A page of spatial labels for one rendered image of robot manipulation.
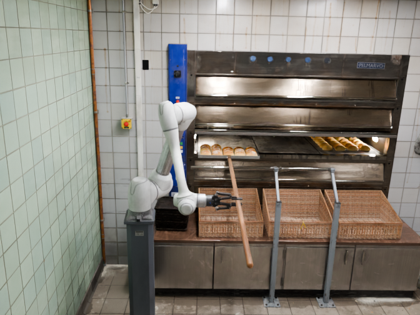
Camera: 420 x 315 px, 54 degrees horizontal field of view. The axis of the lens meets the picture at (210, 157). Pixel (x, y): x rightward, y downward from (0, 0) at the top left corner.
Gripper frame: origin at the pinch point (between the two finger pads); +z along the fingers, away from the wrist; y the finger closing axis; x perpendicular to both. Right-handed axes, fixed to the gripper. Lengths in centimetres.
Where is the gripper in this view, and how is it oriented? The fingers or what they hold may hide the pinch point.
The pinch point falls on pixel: (237, 201)
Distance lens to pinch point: 270.8
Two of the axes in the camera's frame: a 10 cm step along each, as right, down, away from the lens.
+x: 0.2, 2.9, -9.6
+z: 10.0, 0.2, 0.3
